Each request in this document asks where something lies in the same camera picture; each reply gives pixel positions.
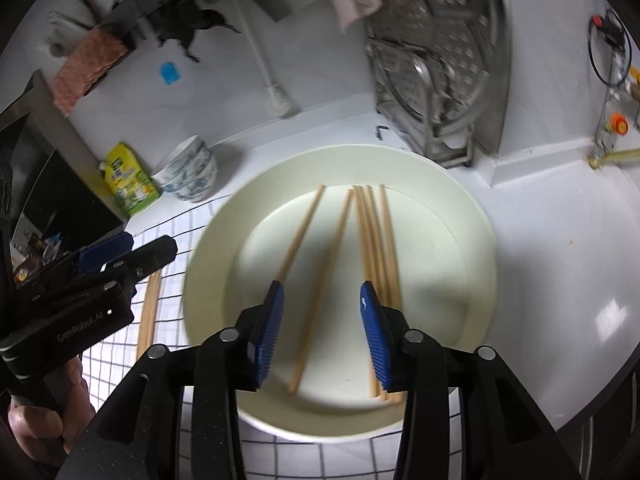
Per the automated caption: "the black hanging rag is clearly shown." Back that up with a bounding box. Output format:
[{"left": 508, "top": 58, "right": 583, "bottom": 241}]
[{"left": 150, "top": 0, "right": 241, "bottom": 63}]

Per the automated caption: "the black range hood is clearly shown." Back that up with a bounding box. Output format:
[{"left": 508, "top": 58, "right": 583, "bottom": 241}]
[{"left": 0, "top": 70, "right": 126, "bottom": 246}]

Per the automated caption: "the black cable loop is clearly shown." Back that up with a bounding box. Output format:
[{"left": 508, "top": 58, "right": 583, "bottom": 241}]
[{"left": 587, "top": 8, "right": 632, "bottom": 88}]

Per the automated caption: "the yellow seasoning pouch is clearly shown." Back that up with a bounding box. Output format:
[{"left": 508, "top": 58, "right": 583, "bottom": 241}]
[{"left": 97, "top": 142, "right": 162, "bottom": 218}]

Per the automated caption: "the orange white wavy dishcloth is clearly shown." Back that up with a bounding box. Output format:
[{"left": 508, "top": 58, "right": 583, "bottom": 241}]
[{"left": 52, "top": 27, "right": 131, "bottom": 116}]

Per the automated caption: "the red knob gas regulator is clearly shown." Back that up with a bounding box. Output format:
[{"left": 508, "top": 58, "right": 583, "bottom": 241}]
[{"left": 590, "top": 10, "right": 626, "bottom": 41}]

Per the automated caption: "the perforated steel steamer plate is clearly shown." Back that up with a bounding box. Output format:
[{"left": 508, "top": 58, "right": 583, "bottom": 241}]
[{"left": 365, "top": 0, "right": 511, "bottom": 126}]

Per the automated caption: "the steel dish rack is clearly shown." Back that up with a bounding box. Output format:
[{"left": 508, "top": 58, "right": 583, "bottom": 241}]
[{"left": 372, "top": 55, "right": 503, "bottom": 168}]

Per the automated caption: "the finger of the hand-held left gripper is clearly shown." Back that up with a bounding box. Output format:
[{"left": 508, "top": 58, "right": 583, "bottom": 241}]
[
  {"left": 75, "top": 232, "right": 135, "bottom": 275},
  {"left": 120, "top": 235, "right": 179, "bottom": 283}
]

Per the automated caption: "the white bottle brush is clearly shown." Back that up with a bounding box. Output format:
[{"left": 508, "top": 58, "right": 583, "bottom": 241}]
[{"left": 232, "top": 0, "right": 293, "bottom": 118}]

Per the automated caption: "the person's left hand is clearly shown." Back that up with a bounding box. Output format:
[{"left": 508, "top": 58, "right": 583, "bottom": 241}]
[{"left": 7, "top": 355, "right": 96, "bottom": 471}]

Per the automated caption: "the gas valve with orange knob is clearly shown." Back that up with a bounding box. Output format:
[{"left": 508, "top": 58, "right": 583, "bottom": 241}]
[{"left": 592, "top": 110, "right": 632, "bottom": 161}]

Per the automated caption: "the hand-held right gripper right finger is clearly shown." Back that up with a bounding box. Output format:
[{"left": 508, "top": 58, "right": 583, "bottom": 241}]
[{"left": 359, "top": 281, "right": 583, "bottom": 480}]

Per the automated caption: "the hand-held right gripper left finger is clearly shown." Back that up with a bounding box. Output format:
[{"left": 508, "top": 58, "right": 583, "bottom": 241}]
[{"left": 56, "top": 280, "right": 287, "bottom": 480}]

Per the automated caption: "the tan wooden chopstick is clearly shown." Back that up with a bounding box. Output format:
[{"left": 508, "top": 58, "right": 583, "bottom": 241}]
[
  {"left": 145, "top": 272, "right": 164, "bottom": 346},
  {"left": 136, "top": 274, "right": 157, "bottom": 361}
]

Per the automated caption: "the white black-grid checkered cloth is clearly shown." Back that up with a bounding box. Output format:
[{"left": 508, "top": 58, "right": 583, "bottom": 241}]
[{"left": 80, "top": 195, "right": 471, "bottom": 480}]

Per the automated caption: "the pile of wooden chopsticks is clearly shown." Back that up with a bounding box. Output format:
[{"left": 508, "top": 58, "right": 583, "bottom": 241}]
[{"left": 276, "top": 184, "right": 408, "bottom": 406}]

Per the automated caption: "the blue floral ceramic bowl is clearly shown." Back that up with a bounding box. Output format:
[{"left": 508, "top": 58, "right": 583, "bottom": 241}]
[
  {"left": 172, "top": 170, "right": 219, "bottom": 203},
  {"left": 150, "top": 134, "right": 210, "bottom": 183},
  {"left": 160, "top": 152, "right": 217, "bottom": 193}
]

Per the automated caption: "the yellow gas hose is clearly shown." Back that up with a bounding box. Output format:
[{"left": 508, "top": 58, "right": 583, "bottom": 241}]
[{"left": 587, "top": 147, "right": 640, "bottom": 168}]

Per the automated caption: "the cream round basin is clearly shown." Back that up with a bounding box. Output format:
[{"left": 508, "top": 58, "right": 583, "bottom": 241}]
[{"left": 182, "top": 145, "right": 497, "bottom": 443}]

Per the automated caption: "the cluster of condiment bottles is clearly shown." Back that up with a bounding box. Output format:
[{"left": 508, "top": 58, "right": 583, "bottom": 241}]
[{"left": 12, "top": 232, "right": 68, "bottom": 281}]

